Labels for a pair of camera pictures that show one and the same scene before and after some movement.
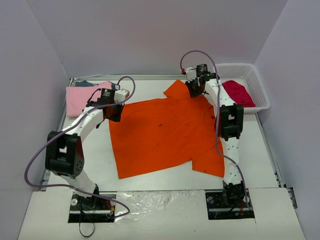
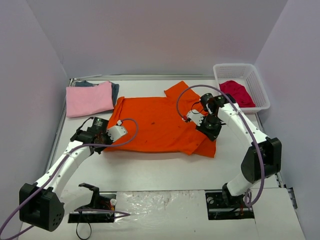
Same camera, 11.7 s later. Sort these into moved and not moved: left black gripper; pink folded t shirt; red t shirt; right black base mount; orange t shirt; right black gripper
Moved: orange t shirt; left black gripper; right black gripper
Not moved: pink folded t shirt; red t shirt; right black base mount
